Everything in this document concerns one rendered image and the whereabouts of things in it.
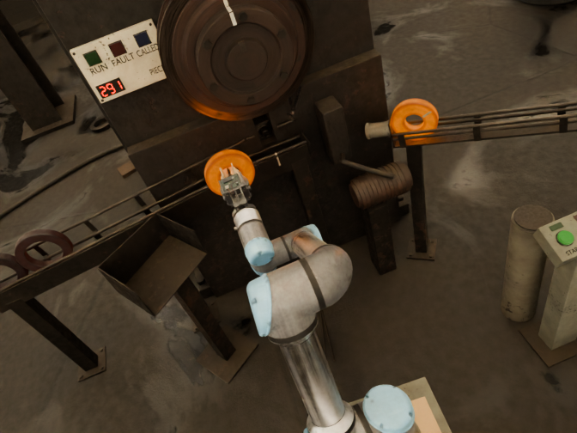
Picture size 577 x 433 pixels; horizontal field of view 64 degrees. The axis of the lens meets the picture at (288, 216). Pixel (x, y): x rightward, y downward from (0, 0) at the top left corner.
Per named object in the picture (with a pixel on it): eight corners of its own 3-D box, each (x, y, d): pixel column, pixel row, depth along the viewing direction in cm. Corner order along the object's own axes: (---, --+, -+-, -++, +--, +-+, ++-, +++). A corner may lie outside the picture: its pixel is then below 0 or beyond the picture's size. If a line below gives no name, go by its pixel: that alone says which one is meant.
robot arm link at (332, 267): (360, 242, 93) (308, 215, 141) (310, 264, 92) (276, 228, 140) (379, 293, 95) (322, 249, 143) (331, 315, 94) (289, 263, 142)
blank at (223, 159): (195, 163, 143) (197, 169, 140) (239, 140, 142) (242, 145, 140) (218, 198, 153) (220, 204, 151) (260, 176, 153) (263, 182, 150)
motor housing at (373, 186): (363, 260, 214) (344, 173, 177) (407, 241, 215) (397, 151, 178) (375, 281, 205) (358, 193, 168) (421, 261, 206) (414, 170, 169)
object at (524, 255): (494, 302, 184) (503, 212, 148) (521, 291, 184) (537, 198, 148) (513, 327, 175) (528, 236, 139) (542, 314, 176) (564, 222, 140)
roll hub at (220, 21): (215, 112, 145) (179, 25, 126) (298, 79, 147) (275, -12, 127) (219, 120, 141) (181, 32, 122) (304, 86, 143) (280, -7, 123)
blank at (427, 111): (412, 142, 171) (411, 148, 168) (383, 114, 165) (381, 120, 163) (447, 119, 159) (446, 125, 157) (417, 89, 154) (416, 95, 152)
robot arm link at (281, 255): (292, 267, 140) (288, 251, 131) (258, 283, 139) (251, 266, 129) (282, 246, 144) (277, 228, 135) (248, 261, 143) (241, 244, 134)
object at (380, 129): (370, 132, 174) (367, 119, 171) (394, 130, 170) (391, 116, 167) (367, 143, 171) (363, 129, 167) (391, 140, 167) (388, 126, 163)
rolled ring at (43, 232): (49, 226, 160) (50, 220, 162) (1, 250, 160) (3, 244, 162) (83, 258, 172) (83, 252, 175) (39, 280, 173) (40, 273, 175)
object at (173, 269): (186, 371, 197) (96, 267, 147) (227, 322, 209) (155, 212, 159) (220, 395, 185) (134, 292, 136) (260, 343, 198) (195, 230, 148)
